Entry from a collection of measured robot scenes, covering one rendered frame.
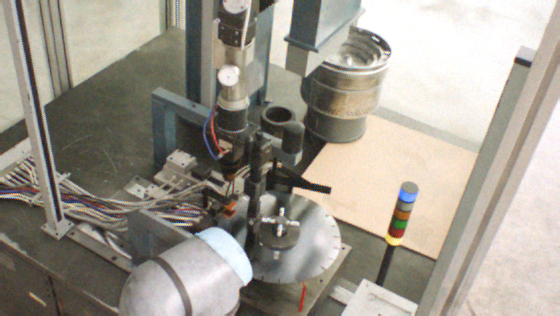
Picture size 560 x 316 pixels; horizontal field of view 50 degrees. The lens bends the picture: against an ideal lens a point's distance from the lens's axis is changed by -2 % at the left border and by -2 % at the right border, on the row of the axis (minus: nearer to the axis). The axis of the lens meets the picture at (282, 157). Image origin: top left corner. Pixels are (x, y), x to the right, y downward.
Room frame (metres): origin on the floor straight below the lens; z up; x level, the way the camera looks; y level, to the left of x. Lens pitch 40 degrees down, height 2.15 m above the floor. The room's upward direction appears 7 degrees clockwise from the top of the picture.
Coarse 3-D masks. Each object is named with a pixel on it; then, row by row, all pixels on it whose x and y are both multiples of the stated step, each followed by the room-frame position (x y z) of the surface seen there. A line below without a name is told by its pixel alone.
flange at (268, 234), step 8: (264, 224) 1.13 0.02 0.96; (272, 224) 1.13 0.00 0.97; (264, 232) 1.11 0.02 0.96; (272, 232) 1.10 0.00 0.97; (288, 232) 1.11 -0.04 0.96; (296, 232) 1.12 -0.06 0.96; (264, 240) 1.08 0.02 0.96; (272, 240) 1.08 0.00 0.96; (280, 240) 1.08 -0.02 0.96; (288, 240) 1.09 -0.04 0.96; (296, 240) 1.09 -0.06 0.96; (280, 248) 1.06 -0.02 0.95
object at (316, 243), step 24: (288, 192) 1.28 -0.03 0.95; (240, 216) 1.16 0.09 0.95; (264, 216) 1.17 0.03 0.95; (288, 216) 1.18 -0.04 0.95; (312, 216) 1.20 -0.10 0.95; (240, 240) 1.08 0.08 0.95; (312, 240) 1.11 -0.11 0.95; (336, 240) 1.12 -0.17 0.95; (264, 264) 1.01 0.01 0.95; (288, 264) 1.02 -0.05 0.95; (312, 264) 1.03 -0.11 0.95
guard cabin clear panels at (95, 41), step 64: (0, 0) 1.77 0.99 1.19; (64, 0) 2.01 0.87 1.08; (128, 0) 2.33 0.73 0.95; (384, 0) 2.16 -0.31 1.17; (448, 0) 2.06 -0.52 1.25; (512, 0) 1.97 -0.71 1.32; (0, 64) 1.72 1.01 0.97; (448, 64) 2.03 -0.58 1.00; (512, 64) 1.94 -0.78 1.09; (0, 128) 1.67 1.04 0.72; (448, 128) 2.00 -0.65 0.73
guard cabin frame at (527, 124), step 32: (64, 32) 1.97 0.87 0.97; (544, 32) 0.63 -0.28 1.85; (64, 64) 1.95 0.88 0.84; (544, 64) 0.63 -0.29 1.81; (544, 96) 0.62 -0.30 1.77; (512, 128) 0.63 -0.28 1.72; (544, 128) 0.62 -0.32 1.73; (512, 160) 0.63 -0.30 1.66; (480, 192) 0.63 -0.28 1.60; (512, 192) 0.62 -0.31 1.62; (480, 224) 0.63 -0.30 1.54; (480, 256) 0.62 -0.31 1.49; (448, 288) 0.63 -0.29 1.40
